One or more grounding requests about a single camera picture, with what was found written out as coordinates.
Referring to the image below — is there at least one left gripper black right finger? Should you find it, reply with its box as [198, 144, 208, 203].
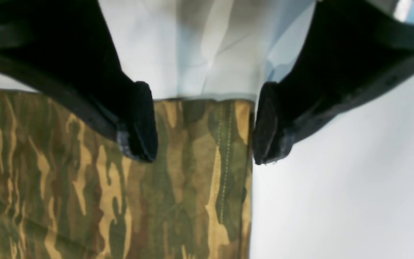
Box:
[253, 0, 414, 165]

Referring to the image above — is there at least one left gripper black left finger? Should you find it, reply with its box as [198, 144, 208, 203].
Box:
[0, 0, 158, 163]

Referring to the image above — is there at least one camouflage T-shirt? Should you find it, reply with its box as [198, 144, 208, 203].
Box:
[0, 90, 254, 259]

